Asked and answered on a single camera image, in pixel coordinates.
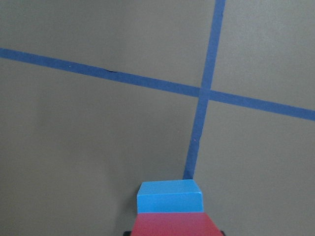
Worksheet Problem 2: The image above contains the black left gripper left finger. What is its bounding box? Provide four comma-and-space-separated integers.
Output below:
123, 231, 131, 236

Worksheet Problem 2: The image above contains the red cube block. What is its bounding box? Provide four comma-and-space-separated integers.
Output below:
131, 212, 222, 236

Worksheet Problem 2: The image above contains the blue cube block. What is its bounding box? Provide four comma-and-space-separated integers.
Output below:
137, 179, 204, 213

